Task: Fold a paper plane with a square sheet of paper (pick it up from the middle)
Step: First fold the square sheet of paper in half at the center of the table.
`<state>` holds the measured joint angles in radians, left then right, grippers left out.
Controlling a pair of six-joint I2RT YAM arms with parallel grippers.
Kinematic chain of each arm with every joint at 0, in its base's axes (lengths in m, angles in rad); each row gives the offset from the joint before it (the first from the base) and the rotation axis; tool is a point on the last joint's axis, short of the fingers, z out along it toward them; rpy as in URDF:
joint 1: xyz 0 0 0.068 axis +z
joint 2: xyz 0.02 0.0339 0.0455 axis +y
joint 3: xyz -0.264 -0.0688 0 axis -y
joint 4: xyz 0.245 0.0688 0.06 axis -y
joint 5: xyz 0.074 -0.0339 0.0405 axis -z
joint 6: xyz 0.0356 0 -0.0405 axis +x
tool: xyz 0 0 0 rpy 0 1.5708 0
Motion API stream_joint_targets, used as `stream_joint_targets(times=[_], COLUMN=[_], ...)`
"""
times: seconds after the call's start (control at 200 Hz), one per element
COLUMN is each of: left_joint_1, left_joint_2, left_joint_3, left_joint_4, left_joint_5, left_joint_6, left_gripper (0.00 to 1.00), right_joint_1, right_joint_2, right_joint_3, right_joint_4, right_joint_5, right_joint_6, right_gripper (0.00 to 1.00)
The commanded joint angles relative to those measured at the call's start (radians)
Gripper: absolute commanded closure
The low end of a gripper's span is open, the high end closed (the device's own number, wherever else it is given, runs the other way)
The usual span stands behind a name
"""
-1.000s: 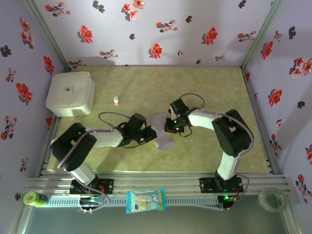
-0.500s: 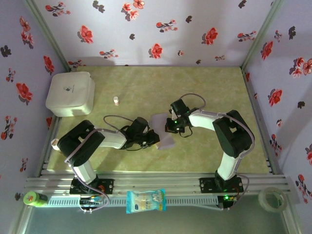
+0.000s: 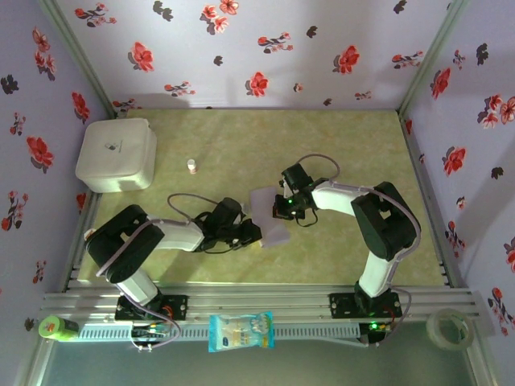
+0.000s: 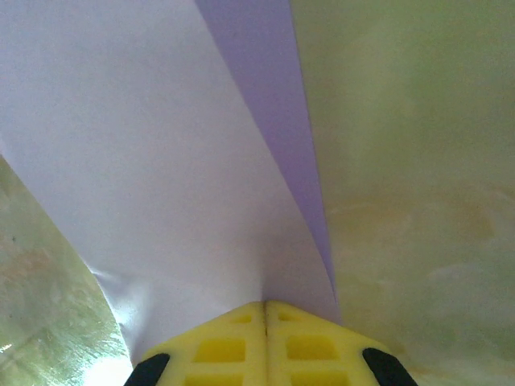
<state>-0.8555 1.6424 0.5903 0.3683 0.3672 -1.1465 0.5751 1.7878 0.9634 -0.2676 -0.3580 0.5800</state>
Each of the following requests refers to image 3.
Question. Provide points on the lavender white paper sheet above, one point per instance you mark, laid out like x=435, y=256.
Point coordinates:
x=269, y=225

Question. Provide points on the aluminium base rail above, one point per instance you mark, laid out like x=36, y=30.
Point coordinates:
x=261, y=299

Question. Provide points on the blue snack packet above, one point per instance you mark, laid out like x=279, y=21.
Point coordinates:
x=241, y=331

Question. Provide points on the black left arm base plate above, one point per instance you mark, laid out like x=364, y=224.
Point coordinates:
x=177, y=307

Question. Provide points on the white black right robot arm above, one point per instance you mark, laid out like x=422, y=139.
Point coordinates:
x=338, y=199

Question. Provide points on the small controller board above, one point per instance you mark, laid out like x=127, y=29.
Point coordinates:
x=376, y=327
x=153, y=330

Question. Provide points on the aluminium corner post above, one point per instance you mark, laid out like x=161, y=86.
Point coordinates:
x=80, y=60
x=432, y=60

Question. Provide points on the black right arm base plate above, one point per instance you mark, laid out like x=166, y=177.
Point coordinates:
x=342, y=305

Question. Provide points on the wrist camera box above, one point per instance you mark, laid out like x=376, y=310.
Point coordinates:
x=227, y=209
x=297, y=175

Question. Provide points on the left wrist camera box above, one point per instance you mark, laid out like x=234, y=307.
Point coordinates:
x=227, y=209

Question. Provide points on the small white pink bottle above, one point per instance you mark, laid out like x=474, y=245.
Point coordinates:
x=192, y=165

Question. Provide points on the aluminium side rail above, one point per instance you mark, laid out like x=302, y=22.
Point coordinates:
x=78, y=257
x=430, y=209

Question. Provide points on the clear tape roll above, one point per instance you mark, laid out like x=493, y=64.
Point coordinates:
x=434, y=333

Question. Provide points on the white lidded plastic box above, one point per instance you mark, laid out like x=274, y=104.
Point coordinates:
x=114, y=154

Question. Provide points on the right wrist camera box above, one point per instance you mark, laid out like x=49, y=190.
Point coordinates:
x=297, y=175

